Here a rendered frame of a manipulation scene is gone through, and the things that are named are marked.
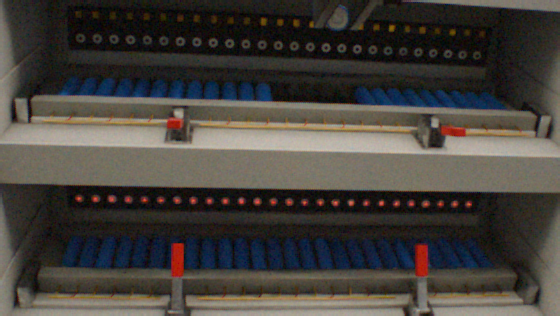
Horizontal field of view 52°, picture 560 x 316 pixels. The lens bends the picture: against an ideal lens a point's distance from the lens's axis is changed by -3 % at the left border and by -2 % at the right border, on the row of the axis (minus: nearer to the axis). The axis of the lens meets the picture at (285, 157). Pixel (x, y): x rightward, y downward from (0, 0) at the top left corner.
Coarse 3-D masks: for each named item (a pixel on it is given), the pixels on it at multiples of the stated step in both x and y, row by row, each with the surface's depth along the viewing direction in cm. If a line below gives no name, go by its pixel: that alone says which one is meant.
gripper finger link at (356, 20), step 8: (352, 0) 41; (360, 0) 38; (368, 0) 36; (376, 0) 36; (352, 8) 41; (360, 8) 38; (368, 8) 38; (352, 16) 41; (360, 16) 39; (352, 24) 41; (360, 24) 41
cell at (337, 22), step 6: (342, 6) 42; (336, 12) 42; (342, 12) 42; (348, 12) 42; (336, 18) 42; (342, 18) 42; (348, 18) 42; (330, 24) 42; (336, 24) 42; (342, 24) 42; (336, 30) 42
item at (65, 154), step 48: (0, 96) 57; (528, 96) 72; (0, 144) 56; (48, 144) 56; (96, 144) 57; (144, 144) 58; (192, 144) 59; (240, 144) 59; (288, 144) 60; (336, 144) 61; (384, 144) 62; (480, 144) 64; (528, 144) 65; (528, 192) 64
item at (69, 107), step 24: (48, 96) 61; (72, 96) 62; (48, 120) 59; (72, 120) 60; (192, 120) 63; (216, 120) 63; (240, 120) 63; (264, 120) 64; (288, 120) 64; (312, 120) 64; (336, 120) 64; (360, 120) 64; (384, 120) 65; (408, 120) 65; (456, 120) 66; (480, 120) 66; (504, 120) 66; (528, 120) 67
